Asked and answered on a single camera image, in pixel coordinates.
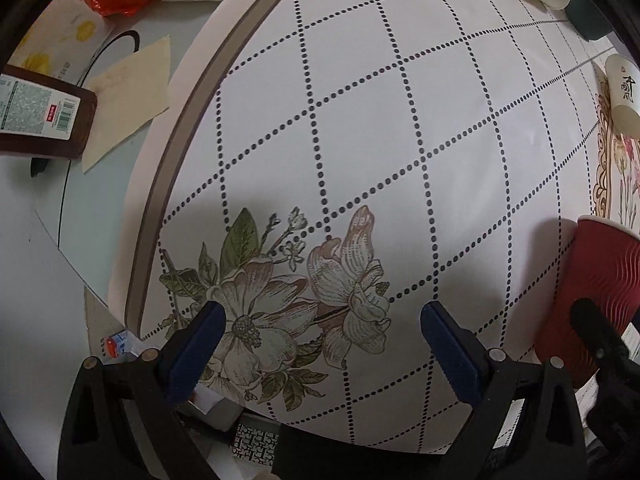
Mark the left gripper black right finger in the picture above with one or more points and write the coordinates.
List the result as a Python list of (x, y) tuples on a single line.
[(524, 422)]

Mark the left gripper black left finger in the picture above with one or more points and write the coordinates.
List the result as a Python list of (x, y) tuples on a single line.
[(96, 440)]

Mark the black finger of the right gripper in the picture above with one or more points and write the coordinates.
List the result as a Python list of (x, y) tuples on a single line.
[(614, 417)]

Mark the red ripple paper cup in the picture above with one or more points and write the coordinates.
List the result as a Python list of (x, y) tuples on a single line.
[(603, 266)]

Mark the white paper cup with calligraphy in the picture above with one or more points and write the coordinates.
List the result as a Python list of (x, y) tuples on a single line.
[(623, 80)]

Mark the dark green cup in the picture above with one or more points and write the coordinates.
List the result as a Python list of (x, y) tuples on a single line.
[(587, 19)]

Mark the small red white box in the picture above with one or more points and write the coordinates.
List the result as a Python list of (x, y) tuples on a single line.
[(119, 344)]

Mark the black white patterned box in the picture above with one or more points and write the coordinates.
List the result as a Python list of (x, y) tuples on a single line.
[(255, 445)]

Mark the brown bottle with label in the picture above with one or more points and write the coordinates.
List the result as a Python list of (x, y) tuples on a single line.
[(43, 116)]

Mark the beige paper napkin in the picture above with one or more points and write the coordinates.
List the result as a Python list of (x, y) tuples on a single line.
[(130, 93)]

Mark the white floral dotted tablecloth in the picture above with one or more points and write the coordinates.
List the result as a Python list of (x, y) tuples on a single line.
[(354, 160)]

